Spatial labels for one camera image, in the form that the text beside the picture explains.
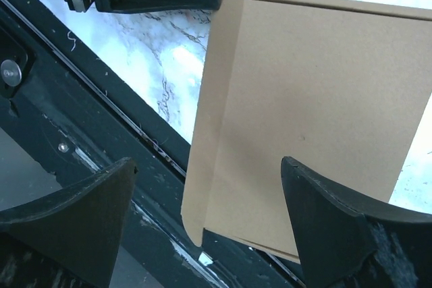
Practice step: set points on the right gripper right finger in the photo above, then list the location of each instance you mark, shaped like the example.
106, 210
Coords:
347, 239

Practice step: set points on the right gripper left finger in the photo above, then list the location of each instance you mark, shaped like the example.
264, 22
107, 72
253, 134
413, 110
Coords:
71, 237

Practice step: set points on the brown cardboard box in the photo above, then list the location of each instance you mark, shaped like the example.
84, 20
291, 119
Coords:
339, 85

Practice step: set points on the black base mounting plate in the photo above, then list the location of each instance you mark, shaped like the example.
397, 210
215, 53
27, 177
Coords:
75, 114

